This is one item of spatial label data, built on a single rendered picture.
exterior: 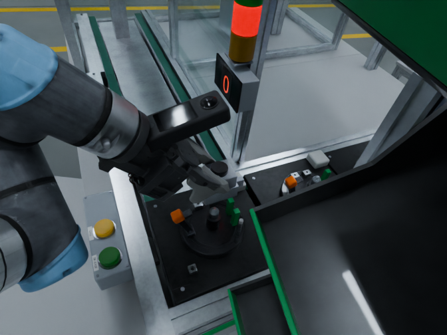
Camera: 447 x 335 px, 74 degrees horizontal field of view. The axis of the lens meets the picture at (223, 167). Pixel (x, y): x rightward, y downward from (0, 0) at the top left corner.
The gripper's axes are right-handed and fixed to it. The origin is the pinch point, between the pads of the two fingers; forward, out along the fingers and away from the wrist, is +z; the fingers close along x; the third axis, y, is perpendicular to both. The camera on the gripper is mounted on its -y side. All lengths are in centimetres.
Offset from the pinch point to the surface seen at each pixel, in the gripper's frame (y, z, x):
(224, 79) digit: -10.1, 1.8, -19.9
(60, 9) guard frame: 17, -12, -82
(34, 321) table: 48.8, -3.5, 1.3
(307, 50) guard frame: -45, 76, -81
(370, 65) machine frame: -62, 91, -60
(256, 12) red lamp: -21.9, -7.0, -16.6
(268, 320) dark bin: 0.8, -7.1, 24.3
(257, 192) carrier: 1.8, 23.0, -5.7
